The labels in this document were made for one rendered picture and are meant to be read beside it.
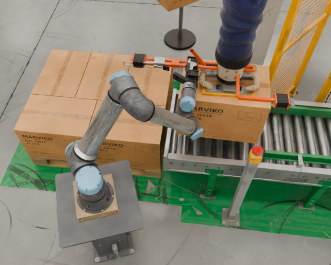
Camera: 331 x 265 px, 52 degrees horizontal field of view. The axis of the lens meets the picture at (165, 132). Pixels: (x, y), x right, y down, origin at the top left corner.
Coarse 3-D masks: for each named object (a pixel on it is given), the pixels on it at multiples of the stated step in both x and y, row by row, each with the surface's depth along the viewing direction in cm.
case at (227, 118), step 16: (208, 80) 229; (208, 96) 220; (256, 96) 220; (192, 112) 228; (208, 112) 226; (224, 112) 223; (240, 112) 221; (256, 112) 219; (208, 128) 240; (224, 128) 237; (240, 128) 235; (256, 128) 232
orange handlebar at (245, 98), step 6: (150, 60) 223; (168, 60) 221; (174, 60) 219; (180, 60) 220; (174, 66) 219; (180, 66) 218; (204, 66) 217; (210, 66) 217; (246, 66) 217; (252, 66) 217; (252, 72) 216; (240, 96) 201; (246, 96) 201; (252, 96) 201; (270, 102) 201
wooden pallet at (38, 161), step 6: (30, 156) 304; (162, 156) 304; (36, 162) 311; (42, 162) 310; (48, 162) 312; (54, 162) 314; (60, 162) 314; (66, 162) 314; (132, 168) 310; (138, 168) 297; (144, 168) 296; (132, 174) 307; (138, 174) 307; (144, 174) 307; (150, 174) 303; (156, 174) 302
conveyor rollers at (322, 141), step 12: (276, 120) 276; (288, 120) 277; (264, 132) 269; (276, 132) 269; (288, 132) 269; (300, 132) 269; (312, 132) 269; (216, 144) 264; (228, 144) 264; (240, 144) 264; (252, 144) 263; (264, 144) 263; (276, 144) 263; (288, 144) 262; (300, 144) 262; (312, 144) 262; (324, 144) 262; (204, 156) 258; (216, 156) 257; (228, 156) 258; (240, 156) 257; (324, 168) 252
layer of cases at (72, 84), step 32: (64, 64) 317; (96, 64) 317; (32, 96) 293; (64, 96) 293; (96, 96) 293; (160, 96) 293; (32, 128) 272; (64, 128) 272; (128, 128) 272; (160, 128) 272; (96, 160) 295; (160, 160) 284
